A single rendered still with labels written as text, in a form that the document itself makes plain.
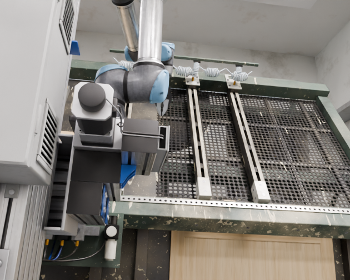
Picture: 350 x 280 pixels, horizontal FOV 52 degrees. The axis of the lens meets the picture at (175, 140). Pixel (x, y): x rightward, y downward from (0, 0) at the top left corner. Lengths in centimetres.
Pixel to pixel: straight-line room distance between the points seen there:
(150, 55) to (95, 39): 457
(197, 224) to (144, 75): 82
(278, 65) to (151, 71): 500
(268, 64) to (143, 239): 464
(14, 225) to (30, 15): 43
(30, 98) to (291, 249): 172
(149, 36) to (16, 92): 72
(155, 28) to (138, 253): 111
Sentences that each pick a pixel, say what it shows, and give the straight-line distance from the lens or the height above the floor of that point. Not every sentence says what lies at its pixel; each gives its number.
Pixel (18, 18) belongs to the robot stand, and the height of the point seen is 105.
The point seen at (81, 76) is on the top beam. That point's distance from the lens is 269.
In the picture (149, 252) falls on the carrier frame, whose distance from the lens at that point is 197.
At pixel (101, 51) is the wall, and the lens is 574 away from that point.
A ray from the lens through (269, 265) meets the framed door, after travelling 208.
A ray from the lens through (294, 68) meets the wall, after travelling 627.
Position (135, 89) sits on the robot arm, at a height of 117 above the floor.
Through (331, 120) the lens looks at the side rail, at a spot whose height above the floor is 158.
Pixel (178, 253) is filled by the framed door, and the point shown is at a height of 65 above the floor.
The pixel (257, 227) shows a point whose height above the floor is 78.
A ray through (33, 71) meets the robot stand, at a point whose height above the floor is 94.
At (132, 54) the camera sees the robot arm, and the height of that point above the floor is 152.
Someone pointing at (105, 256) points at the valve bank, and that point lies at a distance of 164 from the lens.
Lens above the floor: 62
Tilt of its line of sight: 18 degrees up
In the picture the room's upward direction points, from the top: 2 degrees clockwise
